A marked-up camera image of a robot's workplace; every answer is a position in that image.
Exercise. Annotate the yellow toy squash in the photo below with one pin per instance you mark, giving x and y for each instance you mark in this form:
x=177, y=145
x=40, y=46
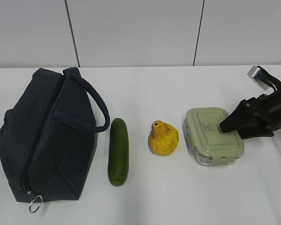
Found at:
x=163, y=138

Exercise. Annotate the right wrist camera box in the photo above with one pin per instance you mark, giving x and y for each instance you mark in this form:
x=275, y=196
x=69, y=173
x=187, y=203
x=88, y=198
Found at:
x=261, y=77

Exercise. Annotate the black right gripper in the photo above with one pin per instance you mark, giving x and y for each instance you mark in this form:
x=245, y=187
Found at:
x=255, y=117

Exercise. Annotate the dark blue fabric lunch bag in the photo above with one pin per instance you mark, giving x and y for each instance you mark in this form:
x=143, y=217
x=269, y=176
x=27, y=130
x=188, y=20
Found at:
x=47, y=139

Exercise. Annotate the green lidded glass lunch box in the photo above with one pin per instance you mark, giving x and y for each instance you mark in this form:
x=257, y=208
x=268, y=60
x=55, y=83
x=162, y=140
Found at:
x=208, y=143

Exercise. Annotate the green cucumber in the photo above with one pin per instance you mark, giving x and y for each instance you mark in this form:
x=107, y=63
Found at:
x=118, y=163

